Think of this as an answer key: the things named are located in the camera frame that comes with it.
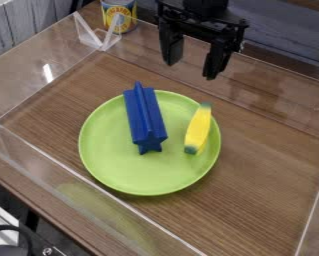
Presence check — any clear acrylic enclosure wall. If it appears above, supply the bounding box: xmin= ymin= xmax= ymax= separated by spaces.
xmin=0 ymin=10 xmax=319 ymax=256

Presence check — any black cable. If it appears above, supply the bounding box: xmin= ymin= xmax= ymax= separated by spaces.
xmin=0 ymin=224 xmax=35 ymax=256

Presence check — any black device with knob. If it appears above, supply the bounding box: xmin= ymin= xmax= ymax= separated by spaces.
xmin=0 ymin=229 xmax=69 ymax=256

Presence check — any blue star-shaped block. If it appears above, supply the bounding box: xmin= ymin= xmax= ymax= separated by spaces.
xmin=123 ymin=81 xmax=168 ymax=155

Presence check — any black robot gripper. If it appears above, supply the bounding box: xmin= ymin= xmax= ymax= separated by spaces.
xmin=157 ymin=0 xmax=248 ymax=80

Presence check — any yellow blue tin can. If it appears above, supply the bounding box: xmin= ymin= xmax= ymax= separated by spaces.
xmin=100 ymin=0 xmax=137 ymax=34

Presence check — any green round plate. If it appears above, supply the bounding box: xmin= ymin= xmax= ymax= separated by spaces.
xmin=77 ymin=90 xmax=222 ymax=196

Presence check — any yellow toy banana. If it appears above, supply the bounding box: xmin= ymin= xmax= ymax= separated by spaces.
xmin=184 ymin=102 xmax=211 ymax=155

